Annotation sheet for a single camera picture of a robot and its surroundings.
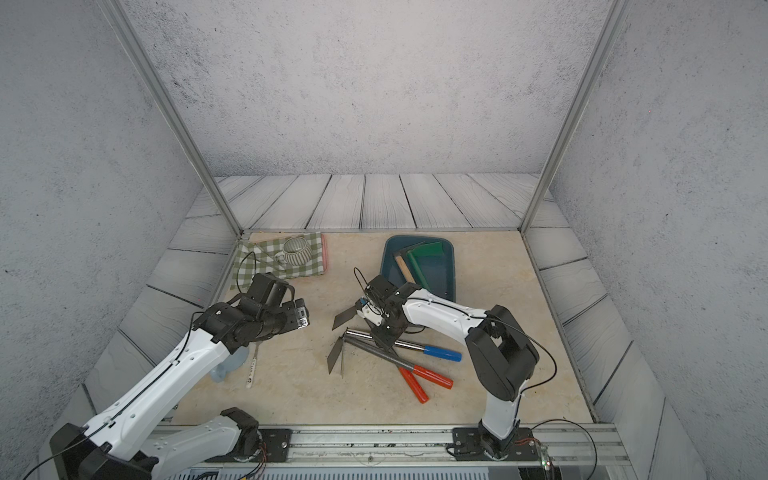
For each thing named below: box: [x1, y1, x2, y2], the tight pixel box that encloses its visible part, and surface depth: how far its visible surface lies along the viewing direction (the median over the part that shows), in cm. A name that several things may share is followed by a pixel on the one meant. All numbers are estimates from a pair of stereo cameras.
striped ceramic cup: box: [274, 237, 312, 266], surface depth 108 cm
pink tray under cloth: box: [320, 233, 329, 276], surface depth 116 cm
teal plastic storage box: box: [380, 235, 456, 301], surface depth 110 cm
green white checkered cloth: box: [230, 232, 324, 289], surface depth 113 cm
